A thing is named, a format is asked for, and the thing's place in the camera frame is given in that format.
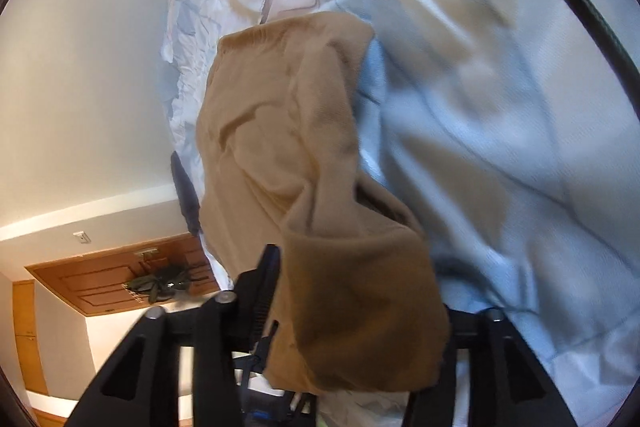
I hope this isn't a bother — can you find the brown corduroy garment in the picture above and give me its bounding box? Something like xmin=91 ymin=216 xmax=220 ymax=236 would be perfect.
xmin=196 ymin=12 xmax=450 ymax=393

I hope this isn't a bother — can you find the dark green bag on door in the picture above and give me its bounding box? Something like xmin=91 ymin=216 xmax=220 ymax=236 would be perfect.
xmin=122 ymin=265 xmax=192 ymax=305

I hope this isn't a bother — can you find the dark navy folded garment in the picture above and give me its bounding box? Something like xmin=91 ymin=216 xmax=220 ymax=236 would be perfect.
xmin=170 ymin=152 xmax=201 ymax=236

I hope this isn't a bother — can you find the anime print bed sheet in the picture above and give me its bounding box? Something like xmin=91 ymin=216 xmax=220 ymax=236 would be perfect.
xmin=162 ymin=0 xmax=639 ymax=426

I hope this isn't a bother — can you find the white wall switch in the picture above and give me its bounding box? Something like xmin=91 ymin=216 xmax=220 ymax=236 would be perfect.
xmin=73 ymin=231 xmax=91 ymax=244

